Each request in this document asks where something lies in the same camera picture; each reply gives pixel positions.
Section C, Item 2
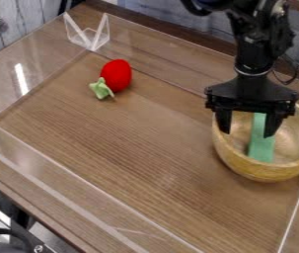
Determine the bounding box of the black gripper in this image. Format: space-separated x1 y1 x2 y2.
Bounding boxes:
204 73 299 137

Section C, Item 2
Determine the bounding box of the clear acrylic enclosure wall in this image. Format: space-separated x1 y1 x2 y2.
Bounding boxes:
0 18 299 253

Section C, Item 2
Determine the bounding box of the green rectangular block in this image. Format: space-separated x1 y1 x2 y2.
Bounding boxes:
248 113 275 163

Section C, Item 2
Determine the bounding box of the red plush strawberry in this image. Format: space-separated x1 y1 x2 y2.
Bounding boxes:
88 59 132 100

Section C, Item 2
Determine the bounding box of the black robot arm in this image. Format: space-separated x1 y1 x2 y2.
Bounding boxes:
180 0 299 137

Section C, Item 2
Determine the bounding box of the light wooden bowl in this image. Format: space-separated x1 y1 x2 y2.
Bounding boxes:
212 105 299 183

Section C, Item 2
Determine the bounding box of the black cable lower left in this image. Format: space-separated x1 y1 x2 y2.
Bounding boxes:
0 226 38 253

